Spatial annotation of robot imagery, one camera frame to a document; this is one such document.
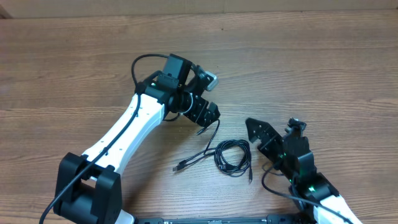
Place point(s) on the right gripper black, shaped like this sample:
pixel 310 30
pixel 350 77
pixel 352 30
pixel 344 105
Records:
pixel 272 137

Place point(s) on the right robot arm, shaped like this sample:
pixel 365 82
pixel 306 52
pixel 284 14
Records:
pixel 314 195

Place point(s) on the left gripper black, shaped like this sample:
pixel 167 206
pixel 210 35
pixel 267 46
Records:
pixel 196 115

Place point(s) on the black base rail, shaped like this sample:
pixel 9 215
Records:
pixel 270 219

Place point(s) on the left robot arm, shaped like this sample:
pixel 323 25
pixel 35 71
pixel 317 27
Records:
pixel 88 188

